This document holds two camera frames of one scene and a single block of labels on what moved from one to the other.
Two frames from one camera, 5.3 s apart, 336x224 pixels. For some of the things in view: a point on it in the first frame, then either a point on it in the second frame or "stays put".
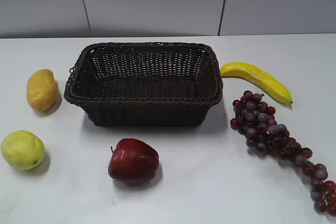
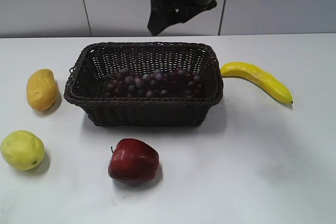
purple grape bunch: [254, 120] → [154, 84]
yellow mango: [41, 89] stays put
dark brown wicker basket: [146, 84] stays put
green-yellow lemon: [23, 149] stays put
